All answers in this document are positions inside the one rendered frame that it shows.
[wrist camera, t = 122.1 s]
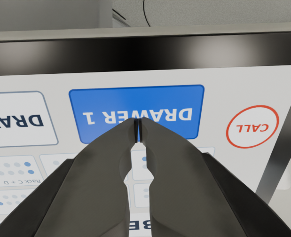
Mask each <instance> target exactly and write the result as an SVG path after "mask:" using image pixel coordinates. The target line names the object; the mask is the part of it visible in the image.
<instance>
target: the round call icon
mask: <svg viewBox="0 0 291 237"><path fill-rule="evenodd" d="M289 103H290V102H281V103H247V104H230V107H229V111H228V117H227V121H226V125H225V130H224V134H223V138H222V142H221V147H220V151H229V150H260V149H271V148H272V145H273V143H274V140H275V137H276V135H277V132H278V130H279V127H280V125H281V122H282V120H283V118H284V115H285V113H286V110H287V108H288V105H289Z"/></svg>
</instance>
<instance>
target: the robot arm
mask: <svg viewBox="0 0 291 237"><path fill-rule="evenodd" d="M138 128H139V135H140V143H143V145H144V146H145V147H146V166H147V169H148V170H149V171H150V172H151V173H152V175H153V177H154V179H153V181H152V182H151V184H150V186H149V216H150V226H151V236H152V237H291V229H290V228H289V227H288V226H287V225H286V223H285V222H284V221H283V220H282V219H281V218H280V217H279V216H278V215H277V213H276V212H275V211H274V210H273V209H272V208H271V207H270V206H269V205H268V204H267V203H266V202H265V201H263V200H262V199H261V198H260V197H259V196H258V195H257V194H256V193H254V192H253V191H252V190H251V189H250V188H249V187H247V186H246V185H245V184H244V183H243V182H242V181H241V180H239V179H238V178H237V177H236V176H235V175H234V174H232V173H231V172H230V171H229V170H228V169H227V168H226V167H225V166H224V165H223V164H221V163H220V162H219V161H218V160H217V159H216V158H214V157H213V156H212V155H211V154H210V153H209V152H203V153H202V152H201V151H200V150H199V149H198V148H197V147H196V146H194V145H193V144H192V143H191V142H189V141H188V140H187V139H185V138H184V137H182V136H180V135H179V134H177V133H175V132H174V131H172V130H170V129H168V128H166V127H164V126H162V125H160V124H159V123H157V122H155V121H153V120H151V119H149V118H147V117H142V118H128V119H126V120H125V121H123V122H121V123H120V124H118V125H116V126H115V127H113V128H112V129H110V130H109V131H107V132H105V133H104V134H102V135H100V136H99V137H97V138H96V139H95V140H93V141H92V142H91V143H89V144H88V145H87V146H86V147H85V148H84V149H83V150H82V151H81V152H80V153H79V154H78V155H77V156H76V157H75V158H67V159H66V160H65V161H64V162H62V163H61V164H60V165H59V166H58V167H57V168H56V169H55V170H54V171H53V172H52V173H51V174H50V175H49V176H48V177H47V178H46V179H45V180H44V181H43V182H42V183H41V184H40V185H39V186H38V187H37V188H36V189H35V190H34V191H33V192H32V193H31V194H30V195H29V196H27V197H26V198H25V199H24V200H23V201H22V202H21V203H20V204H19V205H18V206H17V207H16V208H15V209H14V210H13V211H12V212H11V213H10V214H9V215H8V216H7V217H6V218H5V219H4V220H3V221H2V222H1V224H0V237H129V227H130V208H129V200H128V191H127V186H126V185H125V183H124V180H125V177H126V176H127V174H128V173H129V172H130V170H131V169H132V160H131V149H132V147H133V146H134V145H135V143H138Z"/></svg>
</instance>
